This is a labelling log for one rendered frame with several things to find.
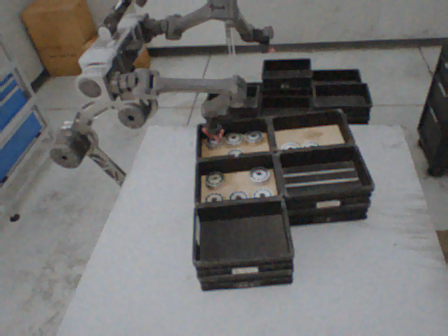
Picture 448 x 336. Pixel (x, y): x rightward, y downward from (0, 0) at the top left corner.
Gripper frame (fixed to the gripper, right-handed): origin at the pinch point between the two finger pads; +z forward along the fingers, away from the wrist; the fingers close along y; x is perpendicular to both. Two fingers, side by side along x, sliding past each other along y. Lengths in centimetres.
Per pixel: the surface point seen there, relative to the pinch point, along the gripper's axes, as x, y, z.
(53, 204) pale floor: 75, 130, 86
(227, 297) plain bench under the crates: 57, -63, 16
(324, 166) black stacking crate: -22, -57, 4
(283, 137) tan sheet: -27.5, -26.3, 4.4
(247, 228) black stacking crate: 31, -53, 4
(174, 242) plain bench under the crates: 54, -24, 16
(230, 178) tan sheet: 14.0, -25.4, 3.8
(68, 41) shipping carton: -52, 305, 45
